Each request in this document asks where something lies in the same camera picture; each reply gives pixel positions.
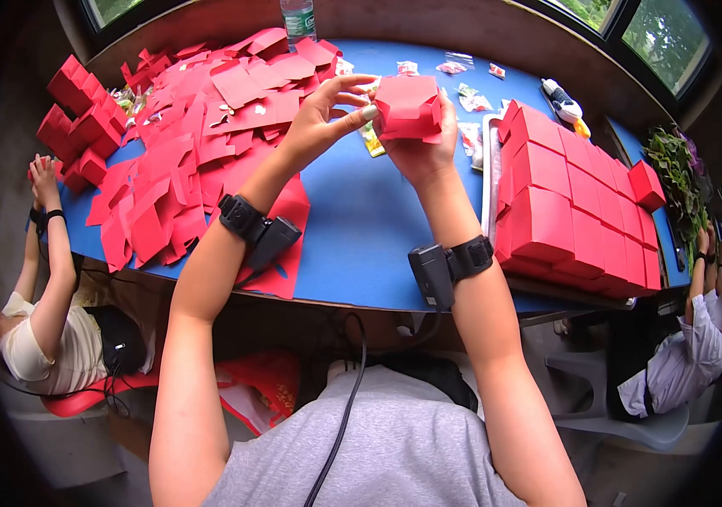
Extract person's left index finger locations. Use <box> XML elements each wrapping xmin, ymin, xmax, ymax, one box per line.
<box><xmin>328</xmin><ymin>74</ymin><xmax>378</xmax><ymax>96</ymax></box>

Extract black wrist band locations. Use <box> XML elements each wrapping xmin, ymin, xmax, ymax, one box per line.
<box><xmin>407</xmin><ymin>235</ymin><xmax>495</xmax><ymax>312</ymax></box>
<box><xmin>218</xmin><ymin>193</ymin><xmax>304</xmax><ymax>273</ymax></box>

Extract clear plastic water bottle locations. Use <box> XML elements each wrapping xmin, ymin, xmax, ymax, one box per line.
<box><xmin>279</xmin><ymin>0</ymin><xmax>318</xmax><ymax>46</ymax></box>

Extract heap of wrapped candies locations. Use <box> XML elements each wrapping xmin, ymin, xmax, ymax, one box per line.
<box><xmin>109</xmin><ymin>84</ymin><xmax>154</xmax><ymax>123</ymax></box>

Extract person's body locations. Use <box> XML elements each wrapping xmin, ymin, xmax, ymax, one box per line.
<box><xmin>201</xmin><ymin>363</ymin><xmax>528</xmax><ymax>507</ymax></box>

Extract person's left thumb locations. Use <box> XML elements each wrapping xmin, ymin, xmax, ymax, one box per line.
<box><xmin>328</xmin><ymin>104</ymin><xmax>380</xmax><ymax>142</ymax></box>

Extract yellow green snack packet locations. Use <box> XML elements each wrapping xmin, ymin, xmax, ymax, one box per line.
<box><xmin>360</xmin><ymin>122</ymin><xmax>388</xmax><ymax>158</ymax></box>

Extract person's left hand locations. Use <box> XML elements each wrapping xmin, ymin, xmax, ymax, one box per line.
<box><xmin>275</xmin><ymin>74</ymin><xmax>380</xmax><ymax>175</ymax></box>

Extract grey plastic chair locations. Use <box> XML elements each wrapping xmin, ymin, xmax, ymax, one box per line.
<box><xmin>545</xmin><ymin>352</ymin><xmax>691</xmax><ymax>452</ymax></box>

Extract bunch of green leaves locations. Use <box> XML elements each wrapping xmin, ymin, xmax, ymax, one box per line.
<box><xmin>642</xmin><ymin>125</ymin><xmax>714</xmax><ymax>270</ymax></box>

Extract red paper bag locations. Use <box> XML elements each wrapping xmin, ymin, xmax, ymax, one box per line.
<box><xmin>214</xmin><ymin>350</ymin><xmax>303</xmax><ymax>437</ymax></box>

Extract red plastic chair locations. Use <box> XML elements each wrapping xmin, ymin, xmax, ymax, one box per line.
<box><xmin>41</xmin><ymin>369</ymin><xmax>162</xmax><ymax>419</ymax></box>

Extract person's right fingers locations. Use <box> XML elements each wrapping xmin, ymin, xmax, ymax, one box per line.
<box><xmin>440</xmin><ymin>89</ymin><xmax>461</xmax><ymax>145</ymax></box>

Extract red paper box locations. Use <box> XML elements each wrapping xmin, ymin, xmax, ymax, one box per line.
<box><xmin>373</xmin><ymin>75</ymin><xmax>445</xmax><ymax>144</ymax></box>

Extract pile of flat red blanks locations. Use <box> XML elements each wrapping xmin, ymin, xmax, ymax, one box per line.
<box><xmin>85</xmin><ymin>27</ymin><xmax>344</xmax><ymax>300</ymax></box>

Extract stack of red cartons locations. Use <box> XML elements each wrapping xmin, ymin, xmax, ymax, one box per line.
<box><xmin>493</xmin><ymin>99</ymin><xmax>668</xmax><ymax>299</ymax></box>

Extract person's right hand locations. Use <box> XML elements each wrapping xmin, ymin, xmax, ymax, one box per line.
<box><xmin>373</xmin><ymin>89</ymin><xmax>461</xmax><ymax>190</ymax></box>

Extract white and blue toy duck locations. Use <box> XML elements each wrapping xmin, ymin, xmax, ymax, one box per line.
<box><xmin>541</xmin><ymin>78</ymin><xmax>592</xmax><ymax>139</ymax></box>

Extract window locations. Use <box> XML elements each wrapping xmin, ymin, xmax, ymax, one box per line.
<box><xmin>545</xmin><ymin>0</ymin><xmax>713</xmax><ymax>96</ymax></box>
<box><xmin>82</xmin><ymin>0</ymin><xmax>166</xmax><ymax>33</ymax></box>

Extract white tray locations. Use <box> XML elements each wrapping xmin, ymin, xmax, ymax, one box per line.
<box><xmin>479</xmin><ymin>113</ymin><xmax>638</xmax><ymax>311</ymax></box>

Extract heap of red cartons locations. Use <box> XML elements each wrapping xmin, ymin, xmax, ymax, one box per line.
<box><xmin>27</xmin><ymin>54</ymin><xmax>129</xmax><ymax>195</ymax></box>

